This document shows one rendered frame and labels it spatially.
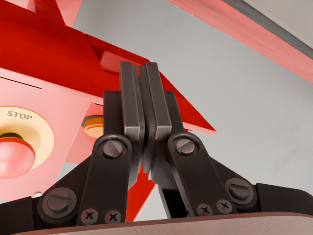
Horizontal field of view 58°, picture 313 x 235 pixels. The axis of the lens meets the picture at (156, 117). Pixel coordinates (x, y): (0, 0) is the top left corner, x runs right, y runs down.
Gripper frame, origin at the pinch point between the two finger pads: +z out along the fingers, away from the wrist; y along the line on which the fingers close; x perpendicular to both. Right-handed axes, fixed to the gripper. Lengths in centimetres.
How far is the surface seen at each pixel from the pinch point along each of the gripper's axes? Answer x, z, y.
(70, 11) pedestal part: -30, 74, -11
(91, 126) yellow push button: -16.3, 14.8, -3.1
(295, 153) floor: -130, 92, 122
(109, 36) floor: -45, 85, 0
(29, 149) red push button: -10.6, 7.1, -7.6
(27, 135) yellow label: -11.5, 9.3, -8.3
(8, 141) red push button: -9.6, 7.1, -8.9
